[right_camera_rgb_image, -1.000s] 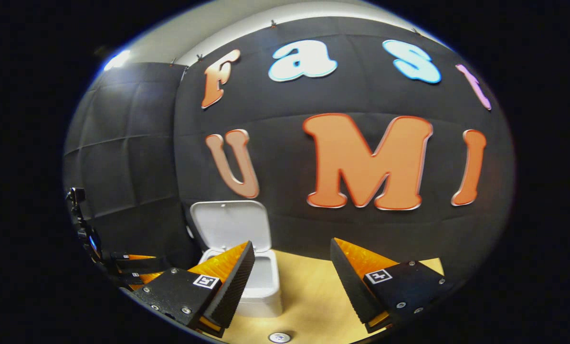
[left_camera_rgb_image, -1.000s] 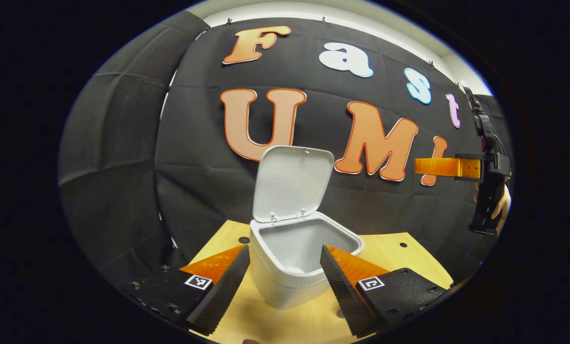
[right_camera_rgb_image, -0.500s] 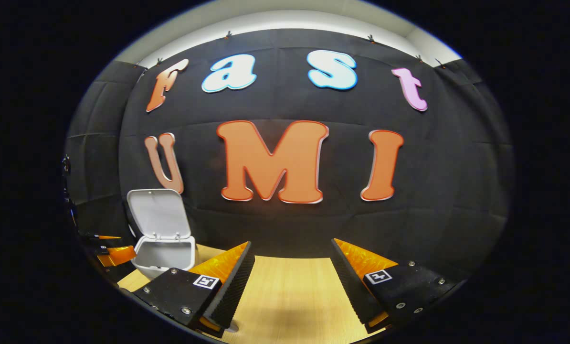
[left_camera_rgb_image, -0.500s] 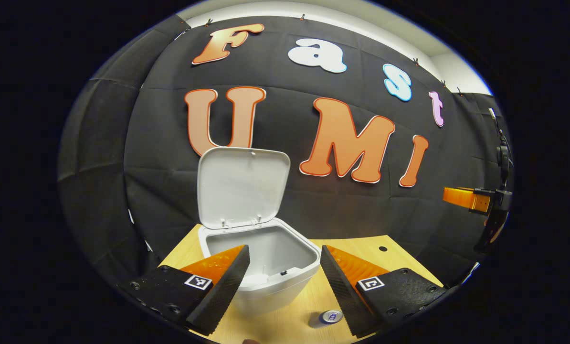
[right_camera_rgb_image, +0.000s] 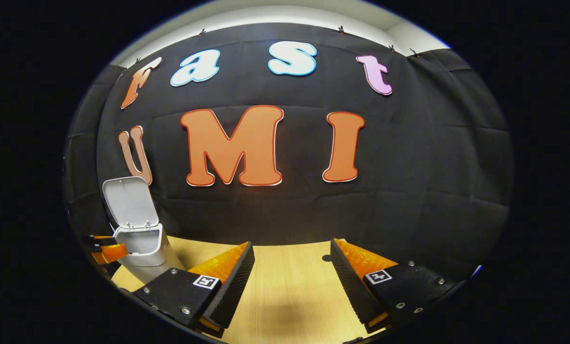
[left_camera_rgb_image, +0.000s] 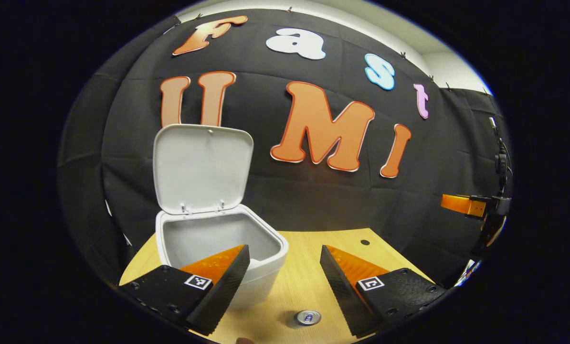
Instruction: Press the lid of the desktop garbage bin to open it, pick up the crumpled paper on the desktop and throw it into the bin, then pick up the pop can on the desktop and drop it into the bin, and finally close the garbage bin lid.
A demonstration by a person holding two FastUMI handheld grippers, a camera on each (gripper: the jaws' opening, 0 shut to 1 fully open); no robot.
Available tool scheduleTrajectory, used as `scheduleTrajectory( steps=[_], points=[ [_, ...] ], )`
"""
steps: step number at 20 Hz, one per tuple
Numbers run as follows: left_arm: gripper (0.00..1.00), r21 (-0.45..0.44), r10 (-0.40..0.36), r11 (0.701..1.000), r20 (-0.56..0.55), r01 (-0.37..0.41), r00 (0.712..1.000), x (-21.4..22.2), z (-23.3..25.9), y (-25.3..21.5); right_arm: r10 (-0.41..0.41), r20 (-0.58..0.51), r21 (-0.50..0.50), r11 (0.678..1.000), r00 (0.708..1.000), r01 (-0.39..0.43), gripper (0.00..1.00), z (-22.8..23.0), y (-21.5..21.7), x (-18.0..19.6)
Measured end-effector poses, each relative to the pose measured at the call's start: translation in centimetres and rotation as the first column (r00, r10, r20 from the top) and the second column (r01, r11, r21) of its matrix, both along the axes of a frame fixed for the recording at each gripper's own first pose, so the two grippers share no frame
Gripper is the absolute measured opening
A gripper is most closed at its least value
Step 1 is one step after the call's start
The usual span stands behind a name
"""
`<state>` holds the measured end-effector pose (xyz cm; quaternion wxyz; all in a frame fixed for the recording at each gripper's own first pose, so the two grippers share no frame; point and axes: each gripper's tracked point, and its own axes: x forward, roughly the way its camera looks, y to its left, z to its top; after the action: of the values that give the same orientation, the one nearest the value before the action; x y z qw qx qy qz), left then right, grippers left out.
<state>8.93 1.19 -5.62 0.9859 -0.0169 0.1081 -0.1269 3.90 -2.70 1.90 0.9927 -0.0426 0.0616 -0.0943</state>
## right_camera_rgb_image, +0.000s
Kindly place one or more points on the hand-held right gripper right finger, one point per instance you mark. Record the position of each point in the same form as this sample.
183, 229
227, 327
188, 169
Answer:
352, 286

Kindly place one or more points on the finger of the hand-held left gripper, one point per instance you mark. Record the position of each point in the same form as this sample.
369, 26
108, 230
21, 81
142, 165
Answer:
110, 252

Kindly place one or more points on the wooden desktop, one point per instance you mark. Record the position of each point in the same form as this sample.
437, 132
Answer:
290, 286

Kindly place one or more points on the white desktop garbage bin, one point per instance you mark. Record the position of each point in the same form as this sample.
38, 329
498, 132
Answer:
132, 205

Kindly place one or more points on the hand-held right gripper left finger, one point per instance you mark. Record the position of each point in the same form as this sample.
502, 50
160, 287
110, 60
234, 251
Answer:
232, 291

